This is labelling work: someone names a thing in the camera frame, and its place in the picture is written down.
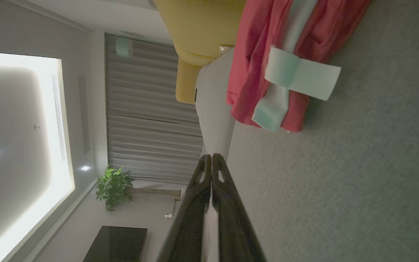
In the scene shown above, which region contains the grey pleated curtain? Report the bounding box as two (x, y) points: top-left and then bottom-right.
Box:
(105, 33), (203, 184)

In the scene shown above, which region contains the black cabinet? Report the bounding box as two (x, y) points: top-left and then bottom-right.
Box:
(82, 226), (148, 262)

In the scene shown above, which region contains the grey fabric sofa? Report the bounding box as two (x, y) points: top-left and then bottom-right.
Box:
(195, 0), (419, 262)

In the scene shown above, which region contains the red shorts white stripe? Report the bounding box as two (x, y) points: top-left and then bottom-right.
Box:
(226, 0), (372, 133)

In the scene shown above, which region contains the green potted plant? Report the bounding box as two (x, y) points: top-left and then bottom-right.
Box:
(95, 165), (183, 213)

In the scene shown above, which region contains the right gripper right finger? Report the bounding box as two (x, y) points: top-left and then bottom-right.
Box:
(211, 153), (268, 262)

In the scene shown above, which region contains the pale cylinder lamp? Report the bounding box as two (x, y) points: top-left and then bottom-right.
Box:
(115, 36), (134, 58)

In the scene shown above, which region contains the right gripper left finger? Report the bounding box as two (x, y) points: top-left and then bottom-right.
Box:
(157, 154), (213, 262)

